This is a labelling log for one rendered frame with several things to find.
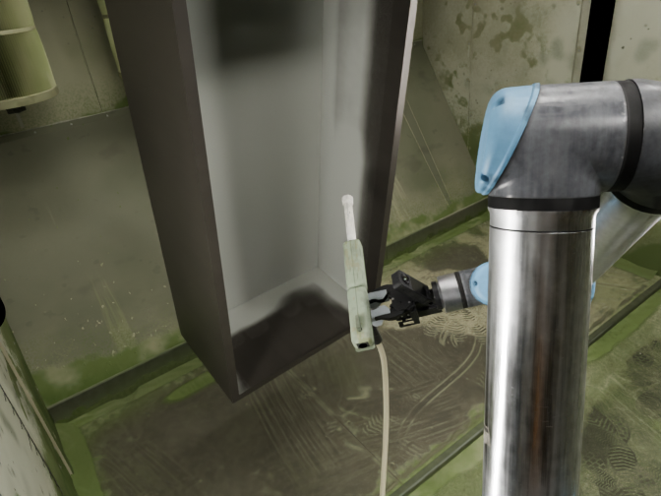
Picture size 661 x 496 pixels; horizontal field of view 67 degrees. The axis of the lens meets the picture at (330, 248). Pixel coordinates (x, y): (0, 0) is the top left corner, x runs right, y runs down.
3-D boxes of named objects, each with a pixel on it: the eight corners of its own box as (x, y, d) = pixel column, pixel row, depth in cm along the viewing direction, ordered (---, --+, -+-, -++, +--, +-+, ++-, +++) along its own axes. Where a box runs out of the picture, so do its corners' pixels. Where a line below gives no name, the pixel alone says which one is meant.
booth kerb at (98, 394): (59, 431, 204) (47, 408, 198) (58, 428, 206) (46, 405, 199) (488, 214, 333) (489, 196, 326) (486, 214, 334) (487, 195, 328)
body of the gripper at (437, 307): (397, 329, 125) (445, 318, 123) (390, 311, 118) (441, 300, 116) (392, 303, 130) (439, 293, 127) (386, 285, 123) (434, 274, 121)
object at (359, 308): (390, 380, 126) (369, 336, 110) (373, 383, 127) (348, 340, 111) (371, 238, 159) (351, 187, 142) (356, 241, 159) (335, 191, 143)
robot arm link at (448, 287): (460, 295, 114) (450, 263, 120) (440, 300, 115) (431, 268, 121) (464, 315, 121) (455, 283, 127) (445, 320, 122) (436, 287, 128)
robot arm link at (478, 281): (530, 261, 101) (520, 263, 113) (471, 260, 103) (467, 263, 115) (530, 308, 100) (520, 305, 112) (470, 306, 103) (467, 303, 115)
